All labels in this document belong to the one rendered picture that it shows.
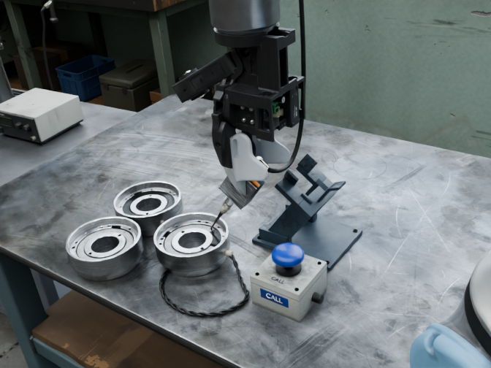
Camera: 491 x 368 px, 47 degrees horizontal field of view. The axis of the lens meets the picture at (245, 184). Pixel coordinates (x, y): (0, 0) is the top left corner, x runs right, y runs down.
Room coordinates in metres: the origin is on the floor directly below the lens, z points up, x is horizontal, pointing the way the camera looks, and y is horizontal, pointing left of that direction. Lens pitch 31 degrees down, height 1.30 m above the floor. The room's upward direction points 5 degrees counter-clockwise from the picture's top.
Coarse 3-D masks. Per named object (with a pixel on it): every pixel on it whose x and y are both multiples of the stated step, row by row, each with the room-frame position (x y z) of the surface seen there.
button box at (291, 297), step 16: (256, 272) 0.54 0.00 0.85; (272, 272) 0.54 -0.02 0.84; (288, 272) 0.53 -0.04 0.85; (304, 272) 0.53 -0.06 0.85; (320, 272) 0.54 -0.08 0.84; (256, 288) 0.53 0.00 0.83; (272, 288) 0.52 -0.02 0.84; (288, 288) 0.51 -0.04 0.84; (304, 288) 0.51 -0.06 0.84; (320, 288) 0.54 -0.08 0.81; (272, 304) 0.52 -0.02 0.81; (288, 304) 0.50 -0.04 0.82; (304, 304) 0.50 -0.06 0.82
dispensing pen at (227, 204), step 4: (260, 160) 0.60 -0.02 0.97; (264, 164) 0.60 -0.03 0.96; (268, 168) 0.60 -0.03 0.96; (260, 184) 0.61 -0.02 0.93; (260, 188) 0.62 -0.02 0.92; (256, 192) 0.62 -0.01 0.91; (252, 196) 0.62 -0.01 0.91; (228, 200) 0.63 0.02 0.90; (248, 200) 0.62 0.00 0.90; (224, 204) 0.64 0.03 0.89; (228, 204) 0.63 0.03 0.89; (232, 204) 0.64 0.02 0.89; (224, 208) 0.64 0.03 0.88; (228, 208) 0.64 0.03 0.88; (220, 212) 0.65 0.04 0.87; (224, 212) 0.64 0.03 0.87; (220, 216) 0.65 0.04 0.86; (216, 220) 0.65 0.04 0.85
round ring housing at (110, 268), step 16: (96, 224) 0.70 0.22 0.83; (112, 224) 0.70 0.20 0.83; (128, 224) 0.69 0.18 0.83; (80, 240) 0.67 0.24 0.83; (96, 240) 0.67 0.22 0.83; (112, 240) 0.67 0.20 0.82; (96, 256) 0.62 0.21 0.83; (112, 256) 0.61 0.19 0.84; (128, 256) 0.62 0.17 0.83; (80, 272) 0.61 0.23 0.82; (96, 272) 0.60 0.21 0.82; (112, 272) 0.60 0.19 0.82
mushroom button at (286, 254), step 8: (280, 248) 0.55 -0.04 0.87; (288, 248) 0.55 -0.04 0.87; (296, 248) 0.55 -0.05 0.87; (272, 256) 0.54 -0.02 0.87; (280, 256) 0.53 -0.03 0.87; (288, 256) 0.53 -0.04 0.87; (296, 256) 0.53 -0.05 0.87; (304, 256) 0.54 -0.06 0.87; (280, 264) 0.53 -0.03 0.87; (288, 264) 0.52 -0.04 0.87; (296, 264) 0.53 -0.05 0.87
